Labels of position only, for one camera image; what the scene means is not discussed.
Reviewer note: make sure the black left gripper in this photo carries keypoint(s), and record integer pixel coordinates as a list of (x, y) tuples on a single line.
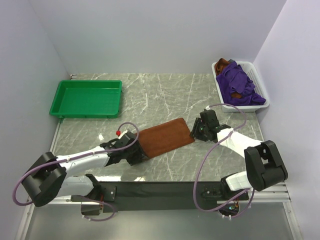
[(139, 155)]

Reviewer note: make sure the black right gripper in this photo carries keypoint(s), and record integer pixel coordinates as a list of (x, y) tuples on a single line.
[(195, 132)]

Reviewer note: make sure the brown towel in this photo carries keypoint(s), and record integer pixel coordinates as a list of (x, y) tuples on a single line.
[(219, 67), (166, 137)]

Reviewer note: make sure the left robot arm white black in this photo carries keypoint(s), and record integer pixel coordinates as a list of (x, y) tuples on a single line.
[(57, 176)]

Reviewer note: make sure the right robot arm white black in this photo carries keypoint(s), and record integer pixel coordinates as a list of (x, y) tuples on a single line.
[(264, 166)]

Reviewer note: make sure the black base bar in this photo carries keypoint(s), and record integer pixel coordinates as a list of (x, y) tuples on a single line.
[(148, 196)]

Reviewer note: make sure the purple towel in basket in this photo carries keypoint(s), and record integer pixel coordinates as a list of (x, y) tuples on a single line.
[(234, 79)]

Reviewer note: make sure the brown towel in basket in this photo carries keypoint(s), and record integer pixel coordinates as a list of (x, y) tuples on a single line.
[(219, 67)]

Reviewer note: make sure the green plastic tray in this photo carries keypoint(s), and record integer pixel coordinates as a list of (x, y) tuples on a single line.
[(92, 99)]

